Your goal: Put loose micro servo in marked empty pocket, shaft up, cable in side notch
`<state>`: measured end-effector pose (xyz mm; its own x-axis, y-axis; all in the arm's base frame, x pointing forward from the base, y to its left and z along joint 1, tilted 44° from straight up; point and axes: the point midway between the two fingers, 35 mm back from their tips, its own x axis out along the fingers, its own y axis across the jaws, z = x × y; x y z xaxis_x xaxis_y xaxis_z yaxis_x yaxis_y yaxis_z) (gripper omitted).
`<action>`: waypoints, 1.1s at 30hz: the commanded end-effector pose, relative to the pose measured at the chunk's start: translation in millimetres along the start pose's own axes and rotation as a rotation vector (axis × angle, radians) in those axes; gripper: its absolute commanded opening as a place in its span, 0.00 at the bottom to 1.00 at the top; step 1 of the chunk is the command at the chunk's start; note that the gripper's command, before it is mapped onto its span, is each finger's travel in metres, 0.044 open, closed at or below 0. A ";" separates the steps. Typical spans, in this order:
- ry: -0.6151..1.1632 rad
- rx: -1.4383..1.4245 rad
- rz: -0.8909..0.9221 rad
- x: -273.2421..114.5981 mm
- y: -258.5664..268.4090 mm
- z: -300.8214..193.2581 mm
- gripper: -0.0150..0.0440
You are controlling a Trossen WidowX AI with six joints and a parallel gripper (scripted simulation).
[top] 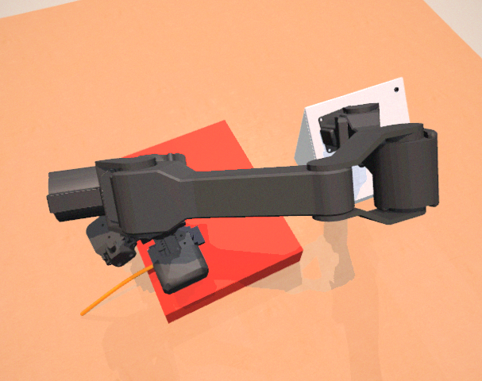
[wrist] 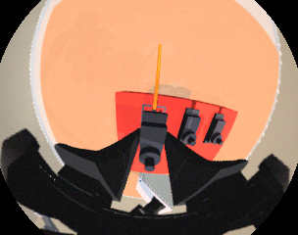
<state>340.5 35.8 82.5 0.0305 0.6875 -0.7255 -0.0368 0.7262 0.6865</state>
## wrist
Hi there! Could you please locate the red flat rectangular plate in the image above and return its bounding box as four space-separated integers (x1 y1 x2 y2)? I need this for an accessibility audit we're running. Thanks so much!
115 91 238 173

